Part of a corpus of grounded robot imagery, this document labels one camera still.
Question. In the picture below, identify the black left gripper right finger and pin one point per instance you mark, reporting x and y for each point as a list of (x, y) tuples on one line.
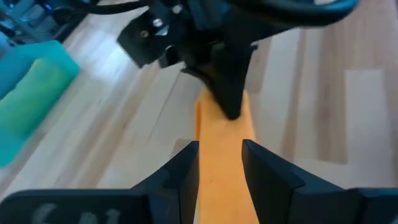
[(273, 193)]

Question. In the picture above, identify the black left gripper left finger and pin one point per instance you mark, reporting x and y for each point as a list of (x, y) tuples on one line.
[(177, 186)]

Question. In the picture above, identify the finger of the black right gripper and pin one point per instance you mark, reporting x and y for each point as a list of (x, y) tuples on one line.
[(214, 81), (242, 77)]

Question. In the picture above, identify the orange microfiber towel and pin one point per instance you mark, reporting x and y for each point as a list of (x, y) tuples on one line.
[(222, 161)]

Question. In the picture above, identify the green microfiber towel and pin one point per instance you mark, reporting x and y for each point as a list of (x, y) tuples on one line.
[(31, 93)]

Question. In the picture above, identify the teal translucent plastic basket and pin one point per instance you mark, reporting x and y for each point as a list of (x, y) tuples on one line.
[(12, 149)]

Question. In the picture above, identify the black aluminium table frame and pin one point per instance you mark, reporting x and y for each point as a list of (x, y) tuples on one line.
[(73, 28)]

